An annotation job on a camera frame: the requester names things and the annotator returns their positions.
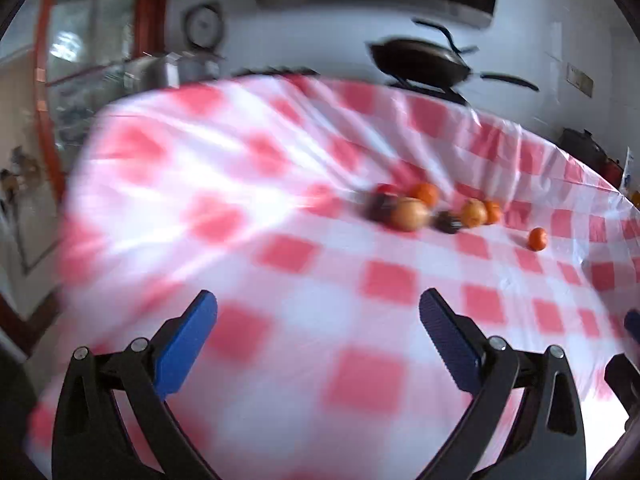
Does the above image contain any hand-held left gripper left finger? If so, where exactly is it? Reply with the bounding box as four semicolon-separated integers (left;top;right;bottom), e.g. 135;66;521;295
51;290;221;480

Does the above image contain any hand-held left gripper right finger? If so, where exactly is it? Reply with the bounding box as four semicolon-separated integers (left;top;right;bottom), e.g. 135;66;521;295
417;287;587;480

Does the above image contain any dark mangosteen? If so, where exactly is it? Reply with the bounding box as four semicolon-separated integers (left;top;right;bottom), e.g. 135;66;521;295
432;210;463;235

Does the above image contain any yellow striped pepino melon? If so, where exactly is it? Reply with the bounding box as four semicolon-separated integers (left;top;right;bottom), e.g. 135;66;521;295
390;197;432;233
460;199;488;228

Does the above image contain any white printed packet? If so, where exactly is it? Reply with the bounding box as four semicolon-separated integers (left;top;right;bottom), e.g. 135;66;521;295
621;146;640;193

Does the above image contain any dark wrinkled fruit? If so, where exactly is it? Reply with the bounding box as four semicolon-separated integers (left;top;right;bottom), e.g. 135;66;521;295
361;194;396;223

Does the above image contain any black cooking pot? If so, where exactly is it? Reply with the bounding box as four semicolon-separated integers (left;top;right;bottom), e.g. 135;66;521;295
560;127;608;173

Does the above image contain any red white checkered tablecloth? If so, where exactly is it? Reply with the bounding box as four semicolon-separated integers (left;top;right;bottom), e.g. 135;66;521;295
25;72;640;480

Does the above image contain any steel pot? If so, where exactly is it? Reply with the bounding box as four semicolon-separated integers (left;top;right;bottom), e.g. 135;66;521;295
167;51;223;83
122;55;176;92

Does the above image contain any black wok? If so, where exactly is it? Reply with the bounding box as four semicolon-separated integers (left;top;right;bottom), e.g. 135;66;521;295
367;19;541;106

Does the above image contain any wall socket plate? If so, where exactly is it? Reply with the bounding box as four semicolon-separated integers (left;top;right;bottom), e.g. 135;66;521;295
566;62;595;98

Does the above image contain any round wall clock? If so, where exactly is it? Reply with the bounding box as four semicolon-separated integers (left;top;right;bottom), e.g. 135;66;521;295
181;2;226;51

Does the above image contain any red-brown wooden door frame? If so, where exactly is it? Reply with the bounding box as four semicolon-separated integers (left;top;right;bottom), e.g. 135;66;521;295
32;0;171;201

